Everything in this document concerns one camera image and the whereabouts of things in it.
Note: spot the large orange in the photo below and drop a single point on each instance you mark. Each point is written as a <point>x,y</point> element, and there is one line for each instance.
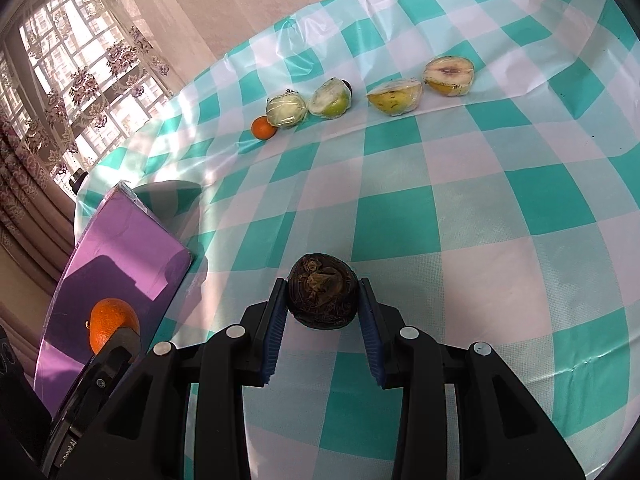
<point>112,321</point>

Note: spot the wrapped green fruit half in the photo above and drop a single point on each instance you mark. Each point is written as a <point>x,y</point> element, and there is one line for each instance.
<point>327,100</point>

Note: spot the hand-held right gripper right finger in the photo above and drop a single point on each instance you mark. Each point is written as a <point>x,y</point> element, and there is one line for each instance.
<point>372,335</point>

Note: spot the dark brown wrinkled fruit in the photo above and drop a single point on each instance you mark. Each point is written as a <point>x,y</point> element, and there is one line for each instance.
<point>322,291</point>

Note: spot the purple box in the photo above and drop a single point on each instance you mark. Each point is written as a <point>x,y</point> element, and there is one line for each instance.
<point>115,240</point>

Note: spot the wrapped yellow fruit half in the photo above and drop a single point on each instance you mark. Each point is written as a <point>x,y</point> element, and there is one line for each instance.
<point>395,97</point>

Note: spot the yellow fruit half brown core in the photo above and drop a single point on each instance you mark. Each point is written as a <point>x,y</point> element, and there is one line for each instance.
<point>449,76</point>

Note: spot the small tangerine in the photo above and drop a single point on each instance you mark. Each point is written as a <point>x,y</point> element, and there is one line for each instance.
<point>263,128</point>

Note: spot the teal white checkered tablecloth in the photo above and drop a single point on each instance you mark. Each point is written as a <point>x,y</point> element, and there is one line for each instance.
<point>450,210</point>

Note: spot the small black object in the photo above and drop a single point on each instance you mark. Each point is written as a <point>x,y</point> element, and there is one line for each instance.
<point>78,181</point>

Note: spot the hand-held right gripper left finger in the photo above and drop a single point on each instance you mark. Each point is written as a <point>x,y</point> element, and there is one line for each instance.
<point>272,332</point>

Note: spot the floral lace curtain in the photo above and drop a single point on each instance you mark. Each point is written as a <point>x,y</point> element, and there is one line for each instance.
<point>75,75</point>

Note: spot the patterned heavy drape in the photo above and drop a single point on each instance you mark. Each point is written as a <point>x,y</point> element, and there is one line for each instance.
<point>25,210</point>

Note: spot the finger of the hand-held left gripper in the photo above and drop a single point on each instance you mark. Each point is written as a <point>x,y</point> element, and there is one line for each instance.
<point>122,345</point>

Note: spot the round pale fruit half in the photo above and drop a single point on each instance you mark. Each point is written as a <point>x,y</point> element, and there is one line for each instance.
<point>286,110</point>

